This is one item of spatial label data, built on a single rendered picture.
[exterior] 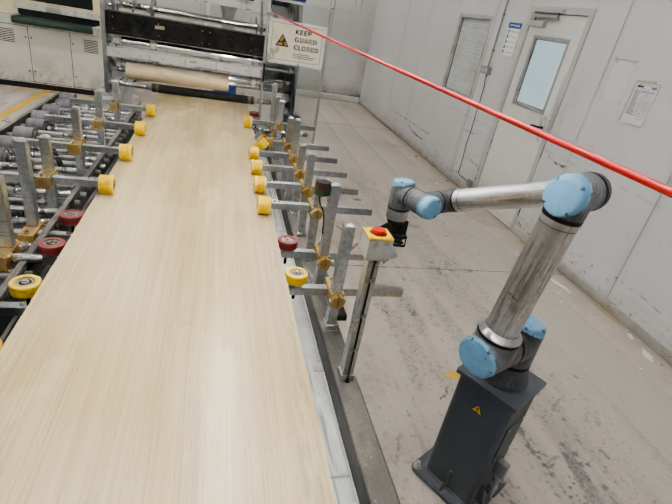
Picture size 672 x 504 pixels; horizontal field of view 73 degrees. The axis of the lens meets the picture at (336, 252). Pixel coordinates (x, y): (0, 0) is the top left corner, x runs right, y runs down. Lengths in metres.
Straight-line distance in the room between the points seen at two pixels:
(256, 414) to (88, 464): 0.34
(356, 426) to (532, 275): 0.68
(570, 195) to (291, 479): 0.99
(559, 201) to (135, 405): 1.18
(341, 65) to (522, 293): 9.59
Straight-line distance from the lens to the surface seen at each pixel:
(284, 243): 1.80
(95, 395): 1.18
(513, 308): 1.55
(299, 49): 4.15
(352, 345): 1.43
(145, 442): 1.08
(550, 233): 1.43
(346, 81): 10.89
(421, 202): 1.73
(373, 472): 1.32
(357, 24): 10.82
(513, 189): 1.67
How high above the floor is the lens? 1.73
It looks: 27 degrees down
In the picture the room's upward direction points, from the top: 11 degrees clockwise
